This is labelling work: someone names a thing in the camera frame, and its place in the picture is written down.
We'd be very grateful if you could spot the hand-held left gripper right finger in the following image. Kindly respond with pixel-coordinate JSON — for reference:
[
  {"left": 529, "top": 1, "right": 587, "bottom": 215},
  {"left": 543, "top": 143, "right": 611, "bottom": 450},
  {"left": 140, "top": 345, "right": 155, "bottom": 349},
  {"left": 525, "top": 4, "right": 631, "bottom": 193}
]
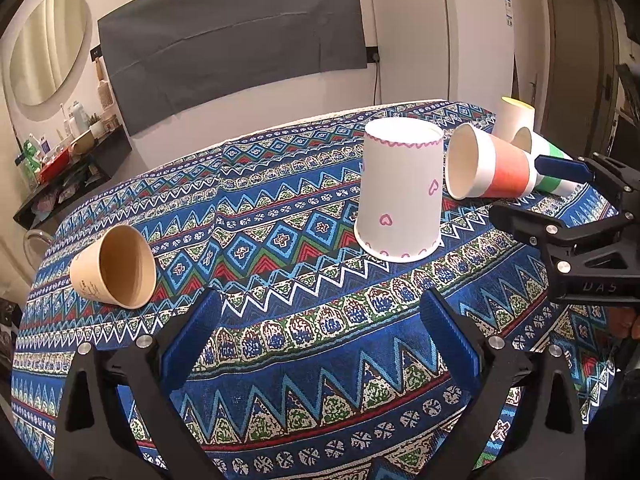
[{"left": 420, "top": 289, "right": 587, "bottom": 480}]

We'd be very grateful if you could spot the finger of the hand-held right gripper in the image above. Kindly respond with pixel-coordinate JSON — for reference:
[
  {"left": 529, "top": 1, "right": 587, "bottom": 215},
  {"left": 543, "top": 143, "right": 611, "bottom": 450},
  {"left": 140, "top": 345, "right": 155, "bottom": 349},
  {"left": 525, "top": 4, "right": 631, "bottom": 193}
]
[
  {"left": 533, "top": 154, "right": 640, "bottom": 214},
  {"left": 489, "top": 203, "right": 640, "bottom": 258}
]

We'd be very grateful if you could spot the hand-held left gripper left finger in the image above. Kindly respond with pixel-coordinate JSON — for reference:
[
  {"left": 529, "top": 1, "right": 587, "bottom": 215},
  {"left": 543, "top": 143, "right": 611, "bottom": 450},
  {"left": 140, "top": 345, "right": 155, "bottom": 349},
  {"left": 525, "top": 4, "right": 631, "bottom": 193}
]
[{"left": 61, "top": 288, "right": 225, "bottom": 480}]

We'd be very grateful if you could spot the red banded paper cup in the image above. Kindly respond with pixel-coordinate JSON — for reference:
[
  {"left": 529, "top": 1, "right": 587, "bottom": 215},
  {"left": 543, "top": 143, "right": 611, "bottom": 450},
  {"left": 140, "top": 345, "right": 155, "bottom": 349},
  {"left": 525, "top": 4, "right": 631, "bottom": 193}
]
[{"left": 445, "top": 122, "right": 539, "bottom": 200}]

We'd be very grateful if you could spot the green banded paper cup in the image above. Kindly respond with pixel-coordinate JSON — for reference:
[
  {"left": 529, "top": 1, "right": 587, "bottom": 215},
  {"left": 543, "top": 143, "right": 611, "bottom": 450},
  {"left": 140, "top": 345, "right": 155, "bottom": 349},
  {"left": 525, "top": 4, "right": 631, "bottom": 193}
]
[{"left": 512, "top": 126, "right": 581, "bottom": 197}]

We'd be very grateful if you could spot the white cup with yellow inside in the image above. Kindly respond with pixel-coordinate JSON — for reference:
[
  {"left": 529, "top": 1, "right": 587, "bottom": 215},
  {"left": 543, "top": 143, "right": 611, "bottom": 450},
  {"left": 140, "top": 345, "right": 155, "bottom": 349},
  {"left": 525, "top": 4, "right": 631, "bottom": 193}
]
[{"left": 492, "top": 96, "right": 535, "bottom": 145}]

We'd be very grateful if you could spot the brown paper cup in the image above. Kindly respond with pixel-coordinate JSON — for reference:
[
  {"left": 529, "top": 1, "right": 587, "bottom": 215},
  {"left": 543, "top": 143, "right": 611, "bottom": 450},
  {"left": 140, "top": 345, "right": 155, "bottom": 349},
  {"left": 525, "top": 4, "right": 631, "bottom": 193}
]
[{"left": 69, "top": 224, "right": 157, "bottom": 310}]

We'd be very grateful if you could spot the white cup with pink hearts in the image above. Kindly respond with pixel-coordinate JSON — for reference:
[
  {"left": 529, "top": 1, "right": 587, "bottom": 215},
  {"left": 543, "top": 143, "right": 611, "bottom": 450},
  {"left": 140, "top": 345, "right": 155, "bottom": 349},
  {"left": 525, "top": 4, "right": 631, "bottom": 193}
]
[{"left": 354, "top": 119, "right": 445, "bottom": 262}]

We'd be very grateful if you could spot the person's right hand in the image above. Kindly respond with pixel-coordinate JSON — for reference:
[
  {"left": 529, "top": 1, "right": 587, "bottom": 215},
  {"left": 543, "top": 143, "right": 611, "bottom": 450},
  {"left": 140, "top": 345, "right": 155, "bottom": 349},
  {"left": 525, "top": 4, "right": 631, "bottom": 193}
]
[{"left": 607, "top": 305, "right": 640, "bottom": 342}]

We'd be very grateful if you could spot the brown door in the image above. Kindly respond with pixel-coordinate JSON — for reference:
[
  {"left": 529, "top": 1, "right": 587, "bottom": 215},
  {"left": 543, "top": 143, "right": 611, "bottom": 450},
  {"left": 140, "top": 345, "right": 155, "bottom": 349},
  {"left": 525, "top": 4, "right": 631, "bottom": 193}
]
[{"left": 542, "top": 0, "right": 622, "bottom": 161}]

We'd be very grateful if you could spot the blue patterned tablecloth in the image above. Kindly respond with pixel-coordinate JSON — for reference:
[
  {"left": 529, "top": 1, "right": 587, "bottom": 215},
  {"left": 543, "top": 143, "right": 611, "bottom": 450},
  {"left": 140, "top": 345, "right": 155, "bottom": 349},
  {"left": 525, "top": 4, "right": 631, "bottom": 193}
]
[{"left": 10, "top": 99, "right": 632, "bottom": 480}]

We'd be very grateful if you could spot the white refrigerator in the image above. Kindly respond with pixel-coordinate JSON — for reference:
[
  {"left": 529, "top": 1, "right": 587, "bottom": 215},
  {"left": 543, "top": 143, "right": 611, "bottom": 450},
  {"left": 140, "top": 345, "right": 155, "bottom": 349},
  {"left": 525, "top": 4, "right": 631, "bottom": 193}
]
[{"left": 370, "top": 0, "right": 516, "bottom": 107}]

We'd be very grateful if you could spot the black side shelf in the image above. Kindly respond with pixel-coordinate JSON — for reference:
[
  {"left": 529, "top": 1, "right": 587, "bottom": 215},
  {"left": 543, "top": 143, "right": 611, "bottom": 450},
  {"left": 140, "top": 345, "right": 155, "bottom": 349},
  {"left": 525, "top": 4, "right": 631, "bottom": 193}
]
[{"left": 12, "top": 124, "right": 134, "bottom": 232}]

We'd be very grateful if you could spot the red box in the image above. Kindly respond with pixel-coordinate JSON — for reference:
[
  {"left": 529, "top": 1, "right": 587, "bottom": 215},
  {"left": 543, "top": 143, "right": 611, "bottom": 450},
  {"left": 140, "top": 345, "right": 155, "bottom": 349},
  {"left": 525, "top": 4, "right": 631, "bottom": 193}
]
[{"left": 37, "top": 152, "right": 72, "bottom": 184}]

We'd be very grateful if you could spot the white bottle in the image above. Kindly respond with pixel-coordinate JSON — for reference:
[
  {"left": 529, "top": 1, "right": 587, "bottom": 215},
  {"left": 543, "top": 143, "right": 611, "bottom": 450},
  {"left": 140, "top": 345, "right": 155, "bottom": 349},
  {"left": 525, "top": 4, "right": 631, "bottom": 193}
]
[{"left": 70, "top": 102, "right": 89, "bottom": 137}]

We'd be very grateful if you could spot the grey hanging cloth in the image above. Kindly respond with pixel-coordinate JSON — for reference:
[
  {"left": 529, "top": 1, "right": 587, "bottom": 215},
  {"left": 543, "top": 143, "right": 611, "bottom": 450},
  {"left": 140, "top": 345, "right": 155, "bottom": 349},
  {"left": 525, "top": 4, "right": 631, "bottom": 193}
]
[{"left": 96, "top": 0, "right": 369, "bottom": 136}]

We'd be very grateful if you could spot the round wall mirror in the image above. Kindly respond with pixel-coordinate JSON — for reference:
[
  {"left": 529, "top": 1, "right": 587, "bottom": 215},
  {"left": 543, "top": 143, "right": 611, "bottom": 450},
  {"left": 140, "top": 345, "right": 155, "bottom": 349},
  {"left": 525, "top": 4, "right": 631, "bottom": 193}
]
[{"left": 9, "top": 0, "right": 94, "bottom": 107}]

